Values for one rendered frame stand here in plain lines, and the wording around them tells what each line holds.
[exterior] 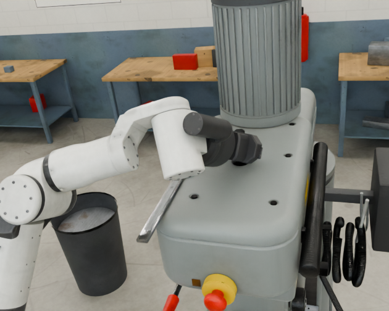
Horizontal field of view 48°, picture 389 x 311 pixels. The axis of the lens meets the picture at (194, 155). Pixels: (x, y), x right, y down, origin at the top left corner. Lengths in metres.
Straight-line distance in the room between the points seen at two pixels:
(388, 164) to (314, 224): 0.42
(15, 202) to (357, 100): 4.87
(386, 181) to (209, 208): 0.54
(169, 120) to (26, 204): 0.25
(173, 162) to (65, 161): 0.18
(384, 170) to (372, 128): 3.69
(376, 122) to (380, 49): 0.74
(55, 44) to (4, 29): 0.78
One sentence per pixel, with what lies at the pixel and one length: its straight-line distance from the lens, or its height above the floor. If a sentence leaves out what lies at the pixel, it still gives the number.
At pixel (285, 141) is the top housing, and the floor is 1.89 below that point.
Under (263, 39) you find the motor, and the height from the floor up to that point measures 2.10.
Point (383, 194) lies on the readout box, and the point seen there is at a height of 1.70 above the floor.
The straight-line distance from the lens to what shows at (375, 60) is 4.67.
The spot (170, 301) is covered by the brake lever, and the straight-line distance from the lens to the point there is 0.87.
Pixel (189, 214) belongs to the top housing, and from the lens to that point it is 0.76.
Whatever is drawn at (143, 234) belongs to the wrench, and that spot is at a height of 1.90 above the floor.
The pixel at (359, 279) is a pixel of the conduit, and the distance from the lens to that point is 1.31.
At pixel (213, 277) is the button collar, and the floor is 1.79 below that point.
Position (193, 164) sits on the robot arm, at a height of 2.02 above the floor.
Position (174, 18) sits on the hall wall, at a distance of 5.39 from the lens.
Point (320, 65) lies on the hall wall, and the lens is 5.21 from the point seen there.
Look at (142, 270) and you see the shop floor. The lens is 3.51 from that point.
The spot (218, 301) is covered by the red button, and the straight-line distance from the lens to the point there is 0.77.
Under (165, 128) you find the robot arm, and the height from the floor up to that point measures 2.06.
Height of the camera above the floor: 2.34
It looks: 29 degrees down
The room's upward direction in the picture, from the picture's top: 7 degrees counter-clockwise
